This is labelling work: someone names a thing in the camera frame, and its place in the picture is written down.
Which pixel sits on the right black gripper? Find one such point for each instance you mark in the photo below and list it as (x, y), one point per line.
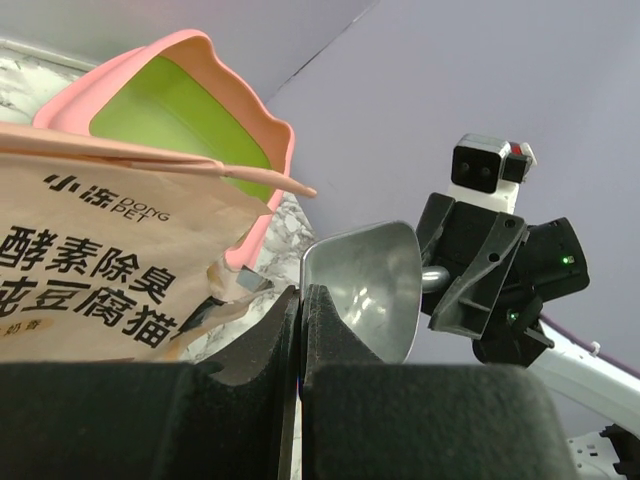
(477, 246)

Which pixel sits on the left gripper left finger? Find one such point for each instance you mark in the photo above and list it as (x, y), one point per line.
(230, 416)

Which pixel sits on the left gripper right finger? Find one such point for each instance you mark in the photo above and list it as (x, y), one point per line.
(364, 419)

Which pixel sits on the grey metal scoop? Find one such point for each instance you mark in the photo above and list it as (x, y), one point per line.
(376, 281)

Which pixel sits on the beige cat litter bag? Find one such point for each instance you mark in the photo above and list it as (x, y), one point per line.
(113, 251)

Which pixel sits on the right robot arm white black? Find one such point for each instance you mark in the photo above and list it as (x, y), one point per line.
(560, 299)

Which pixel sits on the pink green litter box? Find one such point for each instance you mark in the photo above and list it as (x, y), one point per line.
(174, 94)

